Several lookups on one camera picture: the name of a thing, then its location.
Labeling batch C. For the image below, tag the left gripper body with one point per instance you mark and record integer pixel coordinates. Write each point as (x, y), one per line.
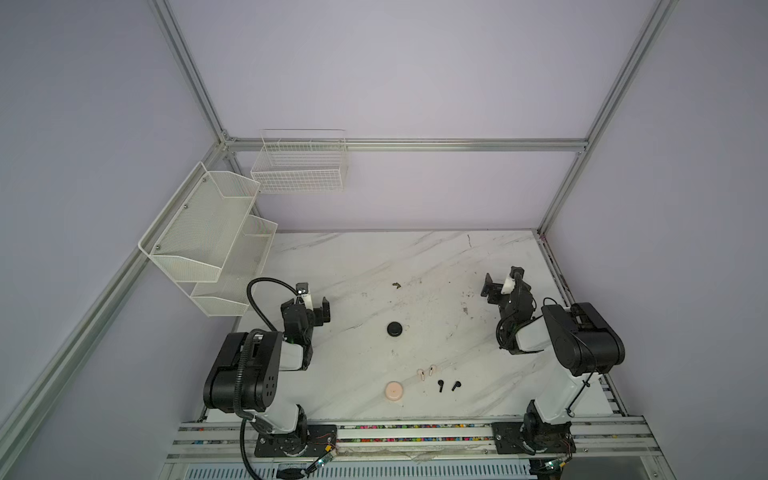
(312, 312)

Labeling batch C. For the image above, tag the black earbud charging case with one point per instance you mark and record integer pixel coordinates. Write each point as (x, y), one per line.
(394, 329)

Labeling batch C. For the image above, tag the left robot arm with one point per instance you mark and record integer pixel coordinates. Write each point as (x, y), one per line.
(244, 378)

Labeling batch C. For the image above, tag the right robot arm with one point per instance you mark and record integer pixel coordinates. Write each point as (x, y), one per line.
(584, 345)

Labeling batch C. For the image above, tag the lower white mesh shelf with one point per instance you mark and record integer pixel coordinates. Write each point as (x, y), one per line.
(227, 296)

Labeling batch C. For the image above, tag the white mesh shelf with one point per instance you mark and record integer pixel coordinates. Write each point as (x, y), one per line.
(227, 296)
(192, 238)

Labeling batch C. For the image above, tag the upper white mesh shelf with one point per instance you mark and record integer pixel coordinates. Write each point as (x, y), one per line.
(192, 238)

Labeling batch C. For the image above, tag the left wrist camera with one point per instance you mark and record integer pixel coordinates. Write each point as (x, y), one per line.
(307, 300)

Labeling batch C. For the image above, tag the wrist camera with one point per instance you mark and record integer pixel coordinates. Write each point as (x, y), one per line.
(307, 300)
(508, 285)

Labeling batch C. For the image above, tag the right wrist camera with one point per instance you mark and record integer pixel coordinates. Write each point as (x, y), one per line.
(508, 285)

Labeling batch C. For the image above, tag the aluminium frame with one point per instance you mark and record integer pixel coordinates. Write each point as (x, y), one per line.
(36, 405)

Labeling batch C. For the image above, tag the white wire basket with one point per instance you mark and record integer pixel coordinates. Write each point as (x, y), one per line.
(301, 161)

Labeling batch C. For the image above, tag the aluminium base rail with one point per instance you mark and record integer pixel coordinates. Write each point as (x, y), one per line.
(616, 447)

